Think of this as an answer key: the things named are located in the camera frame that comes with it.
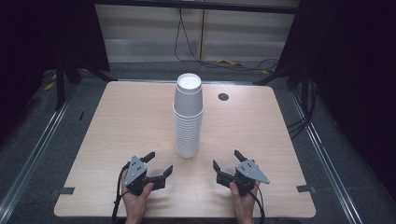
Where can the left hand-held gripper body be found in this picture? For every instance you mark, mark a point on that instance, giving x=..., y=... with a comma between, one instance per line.
x=136, y=172

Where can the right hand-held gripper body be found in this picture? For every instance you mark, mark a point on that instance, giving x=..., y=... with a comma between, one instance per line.
x=249, y=172

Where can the stack of white paper cups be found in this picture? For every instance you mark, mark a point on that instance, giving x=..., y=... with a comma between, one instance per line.
x=186, y=140

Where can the person's left hand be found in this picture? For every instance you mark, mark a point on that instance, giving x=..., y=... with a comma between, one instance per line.
x=135, y=205

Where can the person's right hand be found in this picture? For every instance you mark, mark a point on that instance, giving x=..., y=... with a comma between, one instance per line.
x=244, y=207

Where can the grey tape strip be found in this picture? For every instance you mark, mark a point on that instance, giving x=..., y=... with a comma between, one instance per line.
x=64, y=190
x=305, y=188

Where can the round dark table grommet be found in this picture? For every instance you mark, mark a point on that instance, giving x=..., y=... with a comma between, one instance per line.
x=223, y=96

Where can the black metal stand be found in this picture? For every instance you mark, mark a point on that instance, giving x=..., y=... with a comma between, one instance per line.
x=274, y=76
x=59, y=84

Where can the yellow tape scrap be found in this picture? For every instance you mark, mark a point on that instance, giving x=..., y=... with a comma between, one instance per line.
x=266, y=72
x=49, y=86
x=229, y=62

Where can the black curtain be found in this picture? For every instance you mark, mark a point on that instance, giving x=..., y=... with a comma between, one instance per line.
x=37, y=46
x=351, y=77

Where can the black overhead beam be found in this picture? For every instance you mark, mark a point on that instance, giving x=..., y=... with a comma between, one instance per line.
x=199, y=6

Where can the metal floor rail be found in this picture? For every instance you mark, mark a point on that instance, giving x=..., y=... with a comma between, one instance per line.
x=34, y=155
x=327, y=155

